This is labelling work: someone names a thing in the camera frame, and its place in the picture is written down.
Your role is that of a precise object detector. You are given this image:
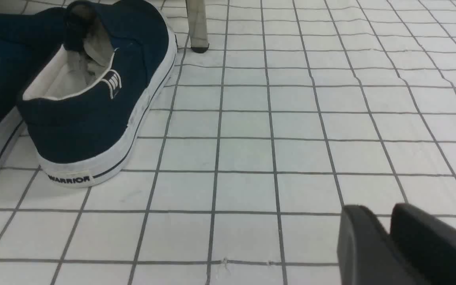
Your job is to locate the left navy slip-on shoe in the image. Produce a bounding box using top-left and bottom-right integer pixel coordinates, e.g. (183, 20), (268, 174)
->
(0, 7), (65, 169)

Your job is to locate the navy slip-on shoe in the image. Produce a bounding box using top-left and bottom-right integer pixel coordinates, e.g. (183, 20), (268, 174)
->
(17, 0), (177, 188)
(0, 7), (65, 169)

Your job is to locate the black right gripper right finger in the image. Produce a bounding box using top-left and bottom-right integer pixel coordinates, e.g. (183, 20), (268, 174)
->
(390, 203), (456, 285)

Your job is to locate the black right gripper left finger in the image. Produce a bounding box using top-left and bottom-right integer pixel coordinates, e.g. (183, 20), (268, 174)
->
(337, 205), (430, 285)

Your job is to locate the metal shoe rack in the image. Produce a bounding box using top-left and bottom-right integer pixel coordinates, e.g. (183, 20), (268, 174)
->
(185, 0), (209, 53)

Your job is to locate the right navy slip-on shoe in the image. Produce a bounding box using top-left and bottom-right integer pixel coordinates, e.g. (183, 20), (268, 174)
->
(17, 0), (177, 188)

